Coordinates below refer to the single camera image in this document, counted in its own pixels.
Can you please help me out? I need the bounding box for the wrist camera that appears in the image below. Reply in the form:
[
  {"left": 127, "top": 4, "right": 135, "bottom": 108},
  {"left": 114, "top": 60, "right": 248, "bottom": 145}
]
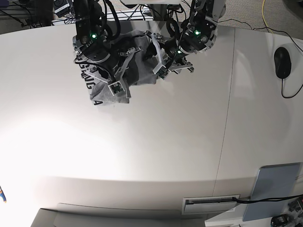
[
  {"left": 156, "top": 68, "right": 170, "bottom": 80},
  {"left": 108, "top": 81, "right": 124, "bottom": 96}
]

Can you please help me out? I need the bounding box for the black laptop cable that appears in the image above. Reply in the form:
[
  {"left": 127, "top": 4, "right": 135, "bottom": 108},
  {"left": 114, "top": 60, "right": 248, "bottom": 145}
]
[{"left": 232, "top": 195, "right": 303, "bottom": 204}]

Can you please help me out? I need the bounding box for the black computer mouse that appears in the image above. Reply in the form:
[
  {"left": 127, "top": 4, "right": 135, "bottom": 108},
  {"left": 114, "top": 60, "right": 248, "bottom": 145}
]
[{"left": 274, "top": 47, "right": 292, "bottom": 79}]

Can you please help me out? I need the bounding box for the black box white label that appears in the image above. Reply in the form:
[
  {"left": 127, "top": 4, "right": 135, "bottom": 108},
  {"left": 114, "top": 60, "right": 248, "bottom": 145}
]
[{"left": 53, "top": 0, "right": 70, "bottom": 17}]

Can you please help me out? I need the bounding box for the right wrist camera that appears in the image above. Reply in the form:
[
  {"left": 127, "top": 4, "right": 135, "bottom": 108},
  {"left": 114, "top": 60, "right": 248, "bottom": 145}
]
[{"left": 108, "top": 81, "right": 124, "bottom": 96}]

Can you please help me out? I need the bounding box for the grey laptop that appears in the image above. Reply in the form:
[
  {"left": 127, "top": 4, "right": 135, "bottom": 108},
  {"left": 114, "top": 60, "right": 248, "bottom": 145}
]
[{"left": 242, "top": 163, "right": 301, "bottom": 222}]

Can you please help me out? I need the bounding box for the yellow floor cable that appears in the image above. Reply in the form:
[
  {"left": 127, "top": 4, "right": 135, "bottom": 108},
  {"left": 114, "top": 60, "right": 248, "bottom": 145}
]
[{"left": 261, "top": 0, "right": 274, "bottom": 33}]

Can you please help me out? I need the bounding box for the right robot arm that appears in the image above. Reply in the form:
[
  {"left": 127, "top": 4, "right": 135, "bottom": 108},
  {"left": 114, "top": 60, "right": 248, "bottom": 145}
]
[{"left": 72, "top": 0, "right": 145, "bottom": 100}]

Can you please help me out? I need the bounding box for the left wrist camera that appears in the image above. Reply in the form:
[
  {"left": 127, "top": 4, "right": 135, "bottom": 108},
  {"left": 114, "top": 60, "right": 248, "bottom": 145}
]
[{"left": 156, "top": 68, "right": 170, "bottom": 80}]

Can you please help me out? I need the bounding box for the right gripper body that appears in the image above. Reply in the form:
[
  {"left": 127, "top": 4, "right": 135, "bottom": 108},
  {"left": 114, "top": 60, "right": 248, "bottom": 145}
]
[{"left": 93, "top": 51, "right": 121, "bottom": 76}]

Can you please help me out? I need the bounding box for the black device blue trim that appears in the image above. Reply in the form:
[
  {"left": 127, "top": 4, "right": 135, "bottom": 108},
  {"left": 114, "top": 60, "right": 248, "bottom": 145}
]
[{"left": 270, "top": 214, "right": 292, "bottom": 227}]

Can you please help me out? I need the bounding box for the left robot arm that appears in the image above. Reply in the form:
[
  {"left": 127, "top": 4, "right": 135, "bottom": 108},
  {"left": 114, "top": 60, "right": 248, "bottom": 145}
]
[{"left": 143, "top": 0, "right": 226, "bottom": 79}]

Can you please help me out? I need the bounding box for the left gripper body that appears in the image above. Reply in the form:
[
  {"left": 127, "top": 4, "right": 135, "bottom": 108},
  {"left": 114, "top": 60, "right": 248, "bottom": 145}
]
[{"left": 163, "top": 39, "right": 189, "bottom": 64}]

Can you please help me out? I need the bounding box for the blue orange tool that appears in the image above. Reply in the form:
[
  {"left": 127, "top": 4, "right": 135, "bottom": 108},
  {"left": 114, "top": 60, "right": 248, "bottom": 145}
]
[{"left": 0, "top": 187, "right": 7, "bottom": 203}]

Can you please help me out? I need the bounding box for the black mouse cable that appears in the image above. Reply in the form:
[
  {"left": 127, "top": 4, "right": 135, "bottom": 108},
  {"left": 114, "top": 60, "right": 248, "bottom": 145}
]
[{"left": 281, "top": 78, "right": 303, "bottom": 99}]

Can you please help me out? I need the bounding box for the white table cable tray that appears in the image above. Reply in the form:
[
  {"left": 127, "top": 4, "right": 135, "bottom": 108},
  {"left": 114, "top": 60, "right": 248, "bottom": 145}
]
[{"left": 181, "top": 195, "right": 240, "bottom": 215}]

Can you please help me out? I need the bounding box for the grey T-shirt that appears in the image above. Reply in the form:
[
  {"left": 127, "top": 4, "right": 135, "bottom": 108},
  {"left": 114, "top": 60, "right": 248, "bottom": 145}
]
[{"left": 72, "top": 30, "right": 161, "bottom": 106}]

